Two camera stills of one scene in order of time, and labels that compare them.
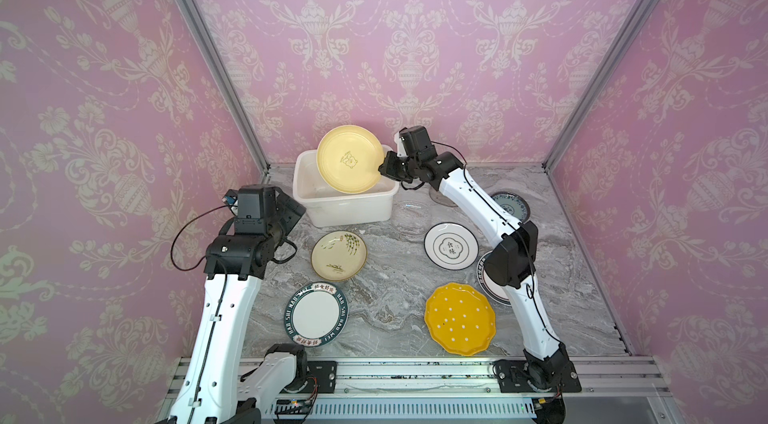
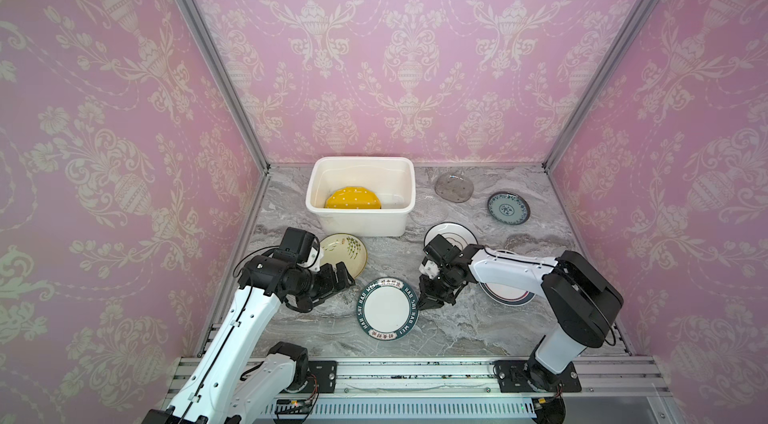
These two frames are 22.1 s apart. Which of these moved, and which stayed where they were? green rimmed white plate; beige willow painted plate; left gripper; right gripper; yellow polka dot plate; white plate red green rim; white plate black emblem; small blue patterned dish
Moved: green rimmed white plate; yellow polka dot plate; left gripper; right gripper
Stayed: white plate red green rim; small blue patterned dish; white plate black emblem; beige willow painted plate
